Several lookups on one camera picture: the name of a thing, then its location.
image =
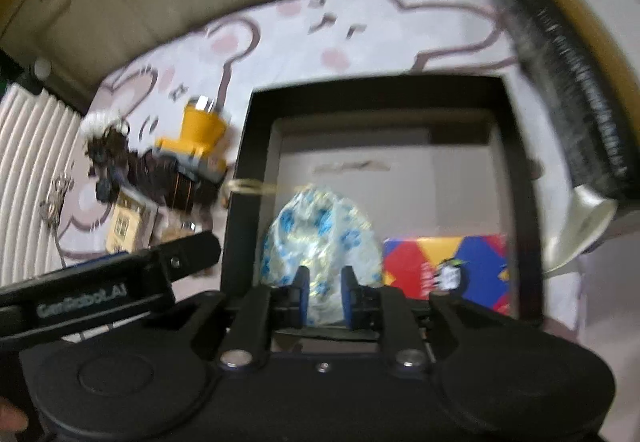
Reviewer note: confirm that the pink bunny printed blanket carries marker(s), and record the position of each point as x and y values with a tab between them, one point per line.
360	22

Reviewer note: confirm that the blue printed plastic bag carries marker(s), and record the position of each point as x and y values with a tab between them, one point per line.
320	232

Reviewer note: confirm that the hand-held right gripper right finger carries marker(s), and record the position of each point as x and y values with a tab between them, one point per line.
349	297

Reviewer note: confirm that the yellow plastic toy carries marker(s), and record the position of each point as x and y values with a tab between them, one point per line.
200	132

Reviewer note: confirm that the white satin ribbon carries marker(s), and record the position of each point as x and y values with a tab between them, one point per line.
582	222

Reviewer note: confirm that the dark furry doll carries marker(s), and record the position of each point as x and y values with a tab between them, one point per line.
150	172

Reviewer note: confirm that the black box lid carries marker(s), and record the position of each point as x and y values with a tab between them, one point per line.
560	87

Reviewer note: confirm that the small yellow card box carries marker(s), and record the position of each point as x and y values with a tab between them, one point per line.
127	222

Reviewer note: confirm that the white fluffy pom-pom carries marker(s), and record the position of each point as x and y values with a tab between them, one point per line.
99	123

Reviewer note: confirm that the red yellow blue carton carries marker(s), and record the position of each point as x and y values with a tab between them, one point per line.
450	257

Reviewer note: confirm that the white ribbed pillow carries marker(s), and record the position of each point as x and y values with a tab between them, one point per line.
30	162

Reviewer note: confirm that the black storage box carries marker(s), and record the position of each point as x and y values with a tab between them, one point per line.
245	182

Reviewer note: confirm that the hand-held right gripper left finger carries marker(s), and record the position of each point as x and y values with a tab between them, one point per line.
300	294

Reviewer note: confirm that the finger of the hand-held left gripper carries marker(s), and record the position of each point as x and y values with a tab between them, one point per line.
192	249

